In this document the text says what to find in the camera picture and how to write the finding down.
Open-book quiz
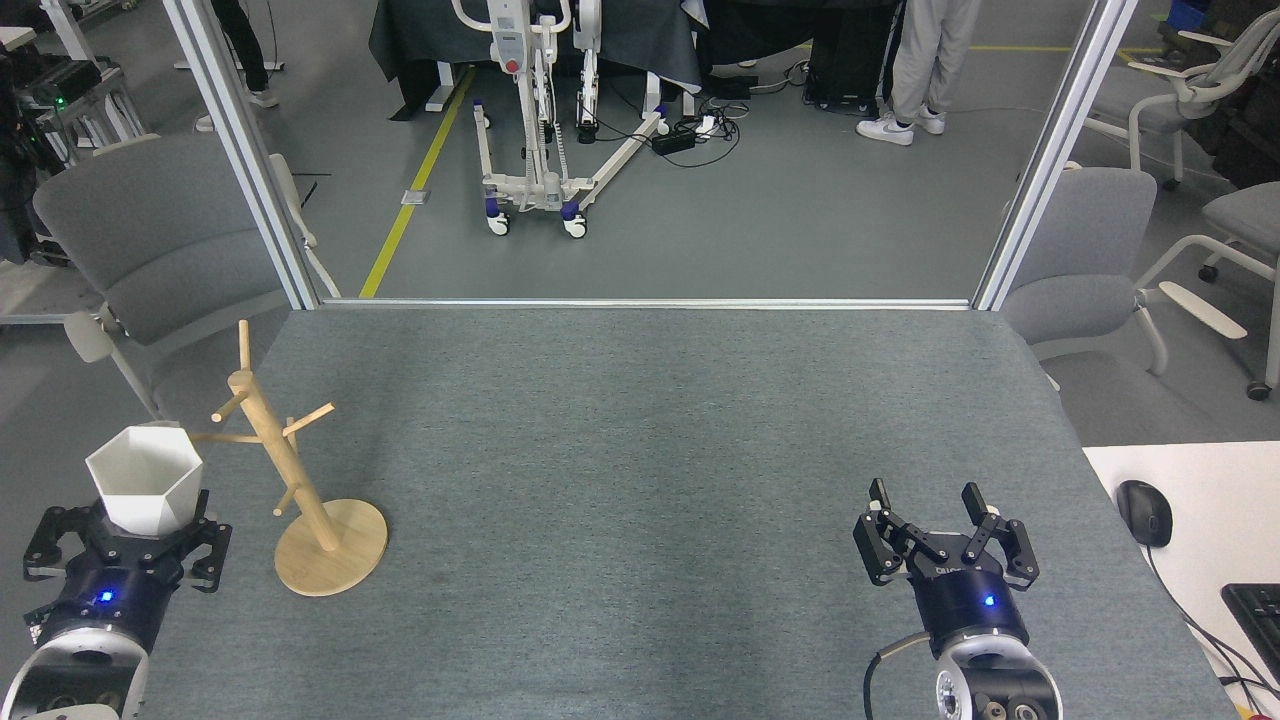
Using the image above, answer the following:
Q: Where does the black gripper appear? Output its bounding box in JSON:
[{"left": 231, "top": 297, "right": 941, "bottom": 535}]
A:
[
  {"left": 22, "top": 490, "right": 233, "bottom": 656},
  {"left": 853, "top": 478, "right": 1042, "bottom": 658}
]

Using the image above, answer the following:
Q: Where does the white hexagonal cup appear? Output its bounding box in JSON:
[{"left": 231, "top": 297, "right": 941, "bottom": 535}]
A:
[{"left": 85, "top": 425, "right": 207, "bottom": 537}]

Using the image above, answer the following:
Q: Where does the wooden cup rack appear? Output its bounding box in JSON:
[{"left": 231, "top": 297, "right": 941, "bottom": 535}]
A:
[{"left": 198, "top": 320, "right": 389, "bottom": 598}]

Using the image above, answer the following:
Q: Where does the black computer mouse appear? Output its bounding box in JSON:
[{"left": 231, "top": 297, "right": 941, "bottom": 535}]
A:
[{"left": 1116, "top": 480, "right": 1174, "bottom": 548}]

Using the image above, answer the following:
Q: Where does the white desk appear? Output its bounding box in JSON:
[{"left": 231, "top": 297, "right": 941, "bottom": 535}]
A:
[{"left": 1083, "top": 441, "right": 1280, "bottom": 720}]

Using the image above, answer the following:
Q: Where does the grey chair with beige armrest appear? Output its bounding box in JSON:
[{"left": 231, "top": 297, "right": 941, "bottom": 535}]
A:
[{"left": 33, "top": 133, "right": 346, "bottom": 476}]

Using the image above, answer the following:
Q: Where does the black keyboard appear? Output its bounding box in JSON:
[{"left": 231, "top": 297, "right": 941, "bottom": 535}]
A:
[{"left": 1221, "top": 583, "right": 1280, "bottom": 683}]

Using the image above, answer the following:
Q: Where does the grey chair with white armrest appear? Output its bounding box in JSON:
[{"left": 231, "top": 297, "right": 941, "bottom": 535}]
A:
[{"left": 1135, "top": 180, "right": 1280, "bottom": 403}]

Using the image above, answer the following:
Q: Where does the equipment cart with green light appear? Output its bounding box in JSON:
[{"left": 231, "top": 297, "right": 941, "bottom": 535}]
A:
[{"left": 0, "top": 55, "right": 151, "bottom": 166}]

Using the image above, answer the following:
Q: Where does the person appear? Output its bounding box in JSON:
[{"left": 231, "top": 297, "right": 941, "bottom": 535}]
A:
[
  {"left": 195, "top": 0, "right": 281, "bottom": 133},
  {"left": 856, "top": 0, "right": 983, "bottom": 147}
]

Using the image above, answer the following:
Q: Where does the black box under table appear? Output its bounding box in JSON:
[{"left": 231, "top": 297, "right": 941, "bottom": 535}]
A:
[{"left": 806, "top": 15, "right": 888, "bottom": 111}]

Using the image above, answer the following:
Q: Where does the white mesh office chair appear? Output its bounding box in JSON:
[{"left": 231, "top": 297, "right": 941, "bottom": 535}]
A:
[{"left": 1085, "top": 8, "right": 1280, "bottom": 191}]

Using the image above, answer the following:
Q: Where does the white stand on wheels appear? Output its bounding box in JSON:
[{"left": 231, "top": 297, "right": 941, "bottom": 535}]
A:
[{"left": 450, "top": 0, "right": 673, "bottom": 239}]

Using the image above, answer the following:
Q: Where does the dark cloth covered table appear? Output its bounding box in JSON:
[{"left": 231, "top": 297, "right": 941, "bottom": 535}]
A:
[{"left": 367, "top": 0, "right": 706, "bottom": 121}]

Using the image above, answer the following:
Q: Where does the black mouse cable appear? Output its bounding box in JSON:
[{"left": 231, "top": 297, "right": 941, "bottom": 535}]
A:
[{"left": 1143, "top": 545, "right": 1280, "bottom": 701}]

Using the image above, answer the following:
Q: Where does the grey chair with white frame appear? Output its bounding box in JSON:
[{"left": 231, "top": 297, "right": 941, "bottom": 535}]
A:
[{"left": 1000, "top": 160, "right": 1249, "bottom": 393}]

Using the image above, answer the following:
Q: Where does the silver aluminium post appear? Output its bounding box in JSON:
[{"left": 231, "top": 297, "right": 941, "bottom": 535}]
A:
[
  {"left": 162, "top": 0, "right": 321, "bottom": 311},
  {"left": 972, "top": 0, "right": 1141, "bottom": 311}
]

